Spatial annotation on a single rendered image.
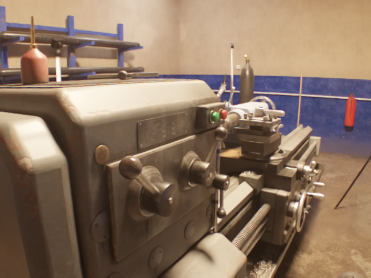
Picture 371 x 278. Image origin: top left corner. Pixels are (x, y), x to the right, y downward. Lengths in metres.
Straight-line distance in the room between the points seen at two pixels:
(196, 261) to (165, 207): 0.33
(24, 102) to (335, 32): 5.37
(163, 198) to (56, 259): 0.22
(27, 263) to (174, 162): 0.38
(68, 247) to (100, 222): 0.08
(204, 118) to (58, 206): 0.45
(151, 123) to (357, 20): 5.23
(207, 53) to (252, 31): 1.06
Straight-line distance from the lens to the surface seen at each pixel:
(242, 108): 1.78
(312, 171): 1.60
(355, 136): 5.69
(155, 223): 0.70
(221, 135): 0.76
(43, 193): 0.49
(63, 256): 0.55
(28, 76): 0.74
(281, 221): 1.53
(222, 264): 0.94
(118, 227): 0.60
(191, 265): 0.88
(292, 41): 5.76
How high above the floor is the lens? 1.36
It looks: 13 degrees down
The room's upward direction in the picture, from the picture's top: straight up
